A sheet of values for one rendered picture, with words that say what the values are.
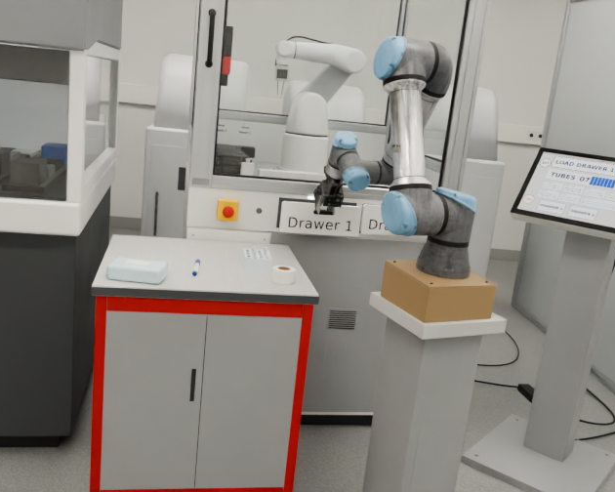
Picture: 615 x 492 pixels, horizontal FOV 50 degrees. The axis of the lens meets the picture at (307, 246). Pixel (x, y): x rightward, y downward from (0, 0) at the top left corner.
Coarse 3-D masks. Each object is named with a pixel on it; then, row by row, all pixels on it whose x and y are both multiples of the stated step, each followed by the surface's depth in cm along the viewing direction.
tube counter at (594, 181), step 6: (582, 174) 240; (582, 180) 239; (588, 180) 238; (594, 180) 237; (600, 180) 236; (606, 180) 235; (612, 180) 234; (600, 186) 234; (606, 186) 233; (612, 186) 232
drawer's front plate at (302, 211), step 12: (288, 204) 234; (300, 204) 235; (312, 204) 236; (288, 216) 235; (300, 216) 236; (312, 216) 237; (324, 216) 238; (336, 216) 239; (348, 216) 240; (360, 216) 240; (288, 228) 237; (300, 228) 237; (312, 228) 238; (324, 228) 239; (336, 228) 240
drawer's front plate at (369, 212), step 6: (366, 204) 247; (366, 210) 246; (372, 210) 247; (378, 210) 247; (366, 216) 247; (372, 216) 247; (378, 216) 248; (366, 222) 248; (372, 222) 248; (378, 222) 248; (360, 228) 249; (366, 228) 248; (378, 228) 249; (384, 228) 250; (378, 234) 250; (384, 234) 250; (390, 234) 251
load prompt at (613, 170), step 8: (560, 160) 247; (568, 160) 246; (576, 160) 244; (584, 160) 243; (568, 168) 244; (576, 168) 242; (584, 168) 241; (592, 168) 240; (600, 168) 238; (608, 168) 237
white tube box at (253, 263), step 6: (246, 252) 213; (252, 252) 214; (258, 252) 215; (264, 252) 215; (246, 258) 205; (252, 258) 206; (258, 258) 207; (264, 258) 208; (270, 258) 208; (246, 264) 206; (252, 264) 206; (258, 264) 206; (264, 264) 206; (270, 264) 207; (270, 270) 207
